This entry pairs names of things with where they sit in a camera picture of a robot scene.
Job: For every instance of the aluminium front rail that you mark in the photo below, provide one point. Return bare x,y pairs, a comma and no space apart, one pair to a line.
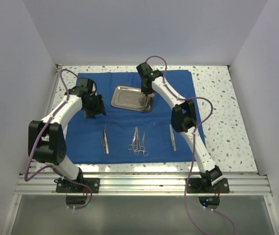
149,184

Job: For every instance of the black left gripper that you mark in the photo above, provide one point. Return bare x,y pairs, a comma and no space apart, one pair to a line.
99,108

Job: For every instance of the steel scalpel handle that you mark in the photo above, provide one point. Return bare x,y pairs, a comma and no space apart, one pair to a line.
172,137

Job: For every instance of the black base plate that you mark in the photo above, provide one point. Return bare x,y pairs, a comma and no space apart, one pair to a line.
90,184
196,186

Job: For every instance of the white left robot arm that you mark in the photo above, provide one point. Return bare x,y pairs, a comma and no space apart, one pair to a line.
46,140

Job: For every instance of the steel curved scissors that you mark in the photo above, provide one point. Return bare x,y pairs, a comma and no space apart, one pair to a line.
132,142

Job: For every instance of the steel instrument tray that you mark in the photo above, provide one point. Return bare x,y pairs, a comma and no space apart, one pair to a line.
131,98

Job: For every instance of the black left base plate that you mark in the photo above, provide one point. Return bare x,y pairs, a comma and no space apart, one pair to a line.
90,184

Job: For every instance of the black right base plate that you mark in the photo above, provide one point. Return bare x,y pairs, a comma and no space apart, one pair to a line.
196,186

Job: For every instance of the thin steel tweezers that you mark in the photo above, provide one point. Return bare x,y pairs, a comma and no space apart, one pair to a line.
102,134
105,141

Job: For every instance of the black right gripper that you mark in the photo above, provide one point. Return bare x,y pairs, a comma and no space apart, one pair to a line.
146,92

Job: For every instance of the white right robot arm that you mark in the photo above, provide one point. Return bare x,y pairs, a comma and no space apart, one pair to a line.
183,121

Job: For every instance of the blue surgical cloth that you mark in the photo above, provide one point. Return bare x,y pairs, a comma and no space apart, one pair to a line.
83,134

